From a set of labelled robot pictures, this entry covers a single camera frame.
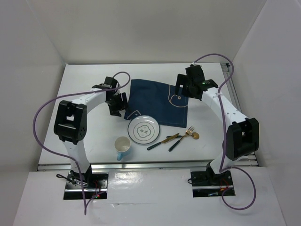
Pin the gold spoon green handle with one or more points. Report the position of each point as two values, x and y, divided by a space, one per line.
194 135

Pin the aluminium front rail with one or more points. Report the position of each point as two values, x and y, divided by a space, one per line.
248 161

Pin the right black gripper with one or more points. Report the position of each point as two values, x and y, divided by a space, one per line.
182 79

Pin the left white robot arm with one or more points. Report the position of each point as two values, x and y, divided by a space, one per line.
71 122

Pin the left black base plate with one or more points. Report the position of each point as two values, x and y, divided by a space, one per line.
96 188

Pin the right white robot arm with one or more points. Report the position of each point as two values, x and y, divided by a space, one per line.
241 134

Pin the white plate green rim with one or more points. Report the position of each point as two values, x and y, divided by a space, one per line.
143 130

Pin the gold knife green handle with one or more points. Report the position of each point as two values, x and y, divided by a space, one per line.
164 141

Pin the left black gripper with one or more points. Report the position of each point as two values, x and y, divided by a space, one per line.
122 105

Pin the blue white mug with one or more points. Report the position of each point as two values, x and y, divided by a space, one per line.
122 146

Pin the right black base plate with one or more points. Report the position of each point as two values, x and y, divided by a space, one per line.
202 186

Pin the gold fork green handle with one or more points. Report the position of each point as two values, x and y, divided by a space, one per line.
188 132

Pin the blue fish placemat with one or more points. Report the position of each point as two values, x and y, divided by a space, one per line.
157 100

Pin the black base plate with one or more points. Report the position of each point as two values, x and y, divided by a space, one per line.
96 188
202 186

